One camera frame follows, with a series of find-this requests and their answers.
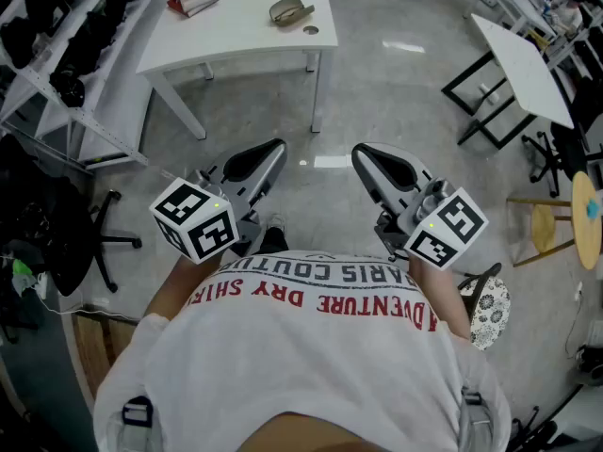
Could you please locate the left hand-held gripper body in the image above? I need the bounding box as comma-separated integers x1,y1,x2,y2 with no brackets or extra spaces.
149,167,266,266

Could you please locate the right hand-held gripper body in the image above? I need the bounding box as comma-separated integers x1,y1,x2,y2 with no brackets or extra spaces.
374,179,490,271

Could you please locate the beige glasses case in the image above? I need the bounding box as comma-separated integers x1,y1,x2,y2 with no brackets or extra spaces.
268,0,316,28

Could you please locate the person's left forearm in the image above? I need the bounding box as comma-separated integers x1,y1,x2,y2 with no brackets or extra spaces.
143,251,227,322

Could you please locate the person's right forearm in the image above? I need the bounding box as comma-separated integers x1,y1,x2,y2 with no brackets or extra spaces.
409,256,473,343

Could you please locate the floral cushion chair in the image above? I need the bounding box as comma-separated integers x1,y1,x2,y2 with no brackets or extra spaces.
457,262,513,351

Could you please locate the wooden stool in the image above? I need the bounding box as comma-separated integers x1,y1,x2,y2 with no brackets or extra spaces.
506,195,579,268

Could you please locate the black office chair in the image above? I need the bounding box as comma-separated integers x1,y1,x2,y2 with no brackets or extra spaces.
521,77,603,198
0,134,143,299

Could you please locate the white metal shelf rack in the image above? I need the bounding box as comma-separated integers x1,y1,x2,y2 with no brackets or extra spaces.
0,0,176,169

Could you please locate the cardboard box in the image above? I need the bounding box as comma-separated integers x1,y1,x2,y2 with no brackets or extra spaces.
73,313,142,399

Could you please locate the person in white t-shirt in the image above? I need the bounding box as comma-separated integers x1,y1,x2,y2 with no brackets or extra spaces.
93,250,513,452

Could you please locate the green plastic bag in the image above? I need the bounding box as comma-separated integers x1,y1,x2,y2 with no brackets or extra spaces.
11,257,37,296

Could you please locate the white desk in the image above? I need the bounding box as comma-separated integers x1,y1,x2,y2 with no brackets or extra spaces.
464,0,558,41

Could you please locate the person's neck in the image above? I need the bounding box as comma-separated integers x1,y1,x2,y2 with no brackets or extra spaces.
239,412,459,452

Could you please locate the white table with black frame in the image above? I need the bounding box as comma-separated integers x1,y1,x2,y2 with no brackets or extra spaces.
441,12,576,150

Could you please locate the grey shoulder strap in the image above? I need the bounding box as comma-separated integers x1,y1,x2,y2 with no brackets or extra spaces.
106,395,156,452
459,386,500,452

